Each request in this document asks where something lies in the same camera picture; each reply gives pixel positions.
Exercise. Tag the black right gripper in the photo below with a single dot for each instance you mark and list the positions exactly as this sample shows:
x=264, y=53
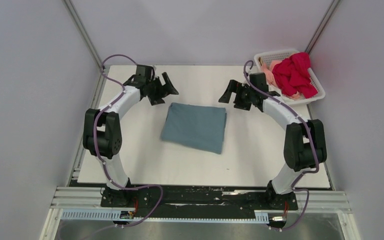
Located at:
x=235, y=87

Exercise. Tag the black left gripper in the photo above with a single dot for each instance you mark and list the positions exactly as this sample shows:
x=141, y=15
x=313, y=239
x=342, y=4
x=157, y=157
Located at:
x=168, y=89

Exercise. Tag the blue-grey t-shirt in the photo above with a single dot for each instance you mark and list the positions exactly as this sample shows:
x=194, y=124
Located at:
x=194, y=126

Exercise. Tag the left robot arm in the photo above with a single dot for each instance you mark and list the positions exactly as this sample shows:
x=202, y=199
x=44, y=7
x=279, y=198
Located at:
x=102, y=134

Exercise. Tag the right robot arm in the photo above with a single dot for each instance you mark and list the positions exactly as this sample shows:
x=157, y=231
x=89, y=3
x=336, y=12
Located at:
x=304, y=143

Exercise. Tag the pink t-shirt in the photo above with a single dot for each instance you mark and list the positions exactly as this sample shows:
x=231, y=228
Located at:
x=268, y=71

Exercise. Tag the white plastic laundry basket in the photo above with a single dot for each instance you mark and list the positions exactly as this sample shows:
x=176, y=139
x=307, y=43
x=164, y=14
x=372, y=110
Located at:
x=269, y=56

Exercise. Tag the white t-shirt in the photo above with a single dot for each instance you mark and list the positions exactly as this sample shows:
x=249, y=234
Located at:
x=284, y=97

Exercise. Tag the red t-shirt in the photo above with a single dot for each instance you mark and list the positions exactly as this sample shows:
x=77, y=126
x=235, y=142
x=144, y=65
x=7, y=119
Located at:
x=293, y=78

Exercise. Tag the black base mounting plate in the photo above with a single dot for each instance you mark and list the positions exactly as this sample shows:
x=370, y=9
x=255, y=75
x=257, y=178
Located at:
x=197, y=202

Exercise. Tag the aluminium frame rail left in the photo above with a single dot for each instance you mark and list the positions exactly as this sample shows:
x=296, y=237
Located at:
x=83, y=82

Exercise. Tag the aluminium frame rail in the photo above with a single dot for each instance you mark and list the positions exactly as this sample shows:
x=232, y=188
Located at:
x=83, y=82
x=328, y=15

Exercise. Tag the aluminium frame rail right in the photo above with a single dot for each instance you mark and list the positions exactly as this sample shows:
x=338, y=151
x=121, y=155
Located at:
x=328, y=15

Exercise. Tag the aluminium front frame beam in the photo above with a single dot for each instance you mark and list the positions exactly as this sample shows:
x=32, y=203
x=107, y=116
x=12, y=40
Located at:
x=320, y=201

